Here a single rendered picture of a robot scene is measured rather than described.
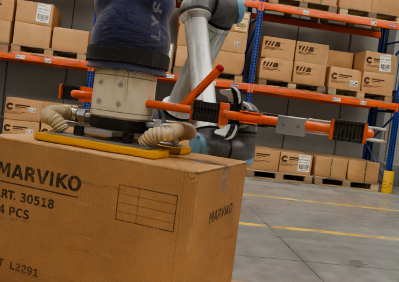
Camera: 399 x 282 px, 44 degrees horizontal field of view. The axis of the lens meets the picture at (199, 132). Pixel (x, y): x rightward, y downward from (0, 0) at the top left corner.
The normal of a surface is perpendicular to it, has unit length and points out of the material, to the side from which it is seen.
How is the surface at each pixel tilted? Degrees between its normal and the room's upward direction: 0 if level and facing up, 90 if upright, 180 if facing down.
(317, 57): 92
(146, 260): 90
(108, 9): 75
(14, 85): 90
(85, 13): 90
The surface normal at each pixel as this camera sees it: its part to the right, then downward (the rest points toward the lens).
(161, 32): 0.83, -0.13
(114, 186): -0.35, 0.00
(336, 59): 0.08, 0.06
